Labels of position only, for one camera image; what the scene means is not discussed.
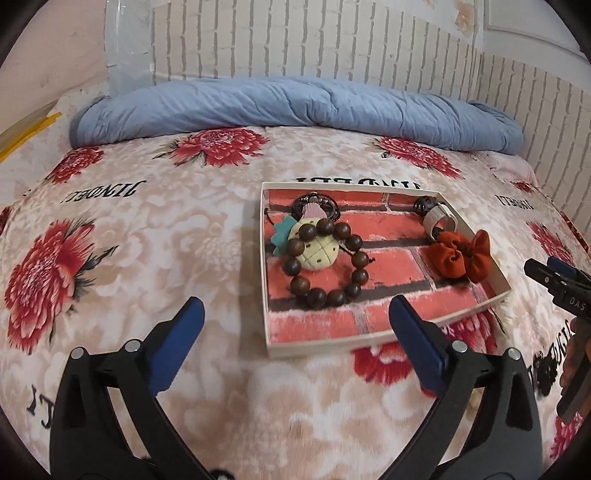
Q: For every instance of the pink pillow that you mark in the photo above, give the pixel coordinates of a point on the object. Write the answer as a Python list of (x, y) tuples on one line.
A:
[(510, 166)]

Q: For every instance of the person's right hand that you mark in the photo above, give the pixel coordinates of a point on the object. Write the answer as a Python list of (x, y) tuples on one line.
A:
[(575, 355)]

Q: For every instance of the orange fabric scrunchie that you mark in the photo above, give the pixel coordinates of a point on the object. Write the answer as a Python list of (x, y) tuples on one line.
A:
[(455, 258)]

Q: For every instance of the rolled blue quilt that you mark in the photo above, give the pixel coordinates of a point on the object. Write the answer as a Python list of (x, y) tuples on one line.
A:
[(277, 104)]

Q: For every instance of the small black beaded charm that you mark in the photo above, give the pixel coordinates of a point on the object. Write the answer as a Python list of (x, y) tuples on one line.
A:
[(421, 204)]

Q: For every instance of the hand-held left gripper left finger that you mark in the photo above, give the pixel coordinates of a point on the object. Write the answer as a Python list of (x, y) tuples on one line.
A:
[(178, 339)]

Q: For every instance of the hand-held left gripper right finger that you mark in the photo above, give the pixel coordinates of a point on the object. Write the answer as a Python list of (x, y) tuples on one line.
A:
[(418, 341)]

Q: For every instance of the white hair clip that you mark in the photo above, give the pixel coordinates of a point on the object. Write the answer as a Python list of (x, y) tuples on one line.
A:
[(441, 219)]

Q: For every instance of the brick pattern cardboard tray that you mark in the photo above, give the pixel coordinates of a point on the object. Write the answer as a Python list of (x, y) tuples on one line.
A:
[(401, 304)]

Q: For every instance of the yellow tape strip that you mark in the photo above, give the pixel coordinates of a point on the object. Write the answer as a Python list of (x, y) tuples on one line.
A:
[(27, 134)]

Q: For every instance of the pale pink board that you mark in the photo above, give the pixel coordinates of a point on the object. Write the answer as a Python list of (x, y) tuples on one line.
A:
[(55, 55)]

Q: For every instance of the flower wall stickers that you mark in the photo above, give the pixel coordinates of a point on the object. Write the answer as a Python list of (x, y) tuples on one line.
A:
[(466, 14)]

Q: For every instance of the clear plastic sheet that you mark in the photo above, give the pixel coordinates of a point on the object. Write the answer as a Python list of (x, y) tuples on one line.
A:
[(127, 46)]

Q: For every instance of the red floral blanket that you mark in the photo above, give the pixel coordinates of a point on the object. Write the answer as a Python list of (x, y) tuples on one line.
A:
[(161, 240)]

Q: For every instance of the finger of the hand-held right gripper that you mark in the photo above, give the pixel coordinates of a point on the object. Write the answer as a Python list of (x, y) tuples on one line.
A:
[(545, 272), (565, 266)]

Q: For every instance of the pineapple shaped hair clip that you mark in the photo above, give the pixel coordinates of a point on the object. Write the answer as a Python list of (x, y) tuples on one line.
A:
[(318, 251)]

